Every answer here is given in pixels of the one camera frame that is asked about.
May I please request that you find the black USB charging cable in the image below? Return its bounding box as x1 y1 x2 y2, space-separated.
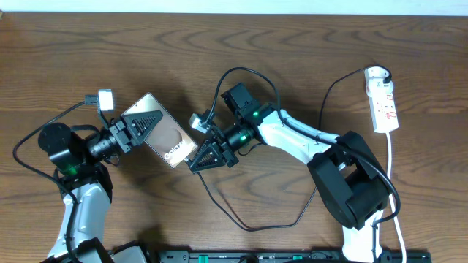
184 66 393 232

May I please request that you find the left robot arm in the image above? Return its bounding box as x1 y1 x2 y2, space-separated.
38 110 163 262

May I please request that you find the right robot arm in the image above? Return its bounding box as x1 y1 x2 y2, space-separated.
188 83 391 262

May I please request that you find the white USB charger plug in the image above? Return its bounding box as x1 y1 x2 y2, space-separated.
364 65 392 84

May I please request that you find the white power strip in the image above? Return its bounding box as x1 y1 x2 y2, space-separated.
366 77 399 134

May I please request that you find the black left camera cable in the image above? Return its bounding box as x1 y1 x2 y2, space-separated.
12 94 110 263

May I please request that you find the black camera cable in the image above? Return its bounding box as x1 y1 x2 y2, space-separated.
12 94 110 263
206 66 401 263

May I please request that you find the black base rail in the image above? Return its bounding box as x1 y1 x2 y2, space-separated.
159 249 433 263

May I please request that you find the black right camera cable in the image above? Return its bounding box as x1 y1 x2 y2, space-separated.
206 66 401 263

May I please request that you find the white power strip cord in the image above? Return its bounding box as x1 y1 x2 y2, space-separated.
385 131 407 263

